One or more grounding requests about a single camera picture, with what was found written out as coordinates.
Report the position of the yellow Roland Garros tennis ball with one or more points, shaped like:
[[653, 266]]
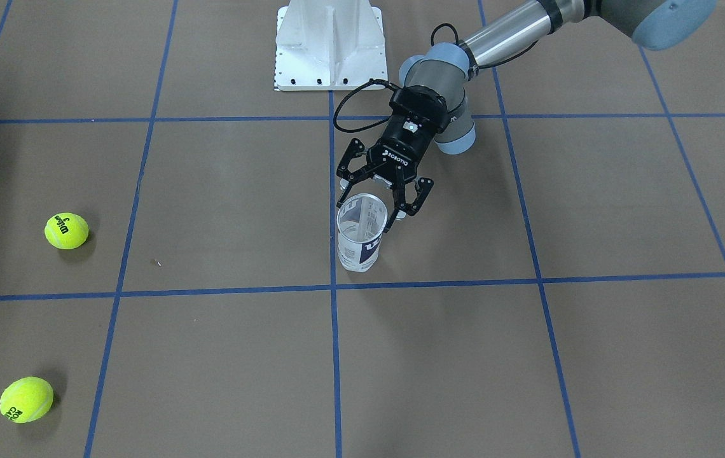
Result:
[[26, 400]]

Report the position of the yellow Wilson tennis ball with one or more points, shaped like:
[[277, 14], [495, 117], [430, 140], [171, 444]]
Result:
[[66, 230]]

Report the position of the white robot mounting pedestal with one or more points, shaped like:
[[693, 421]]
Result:
[[328, 46]]

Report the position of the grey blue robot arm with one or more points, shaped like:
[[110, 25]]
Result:
[[447, 67]]

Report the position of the clear tennis ball can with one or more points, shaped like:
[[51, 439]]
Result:
[[360, 223]]

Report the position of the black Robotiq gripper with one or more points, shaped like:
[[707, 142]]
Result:
[[402, 147]]

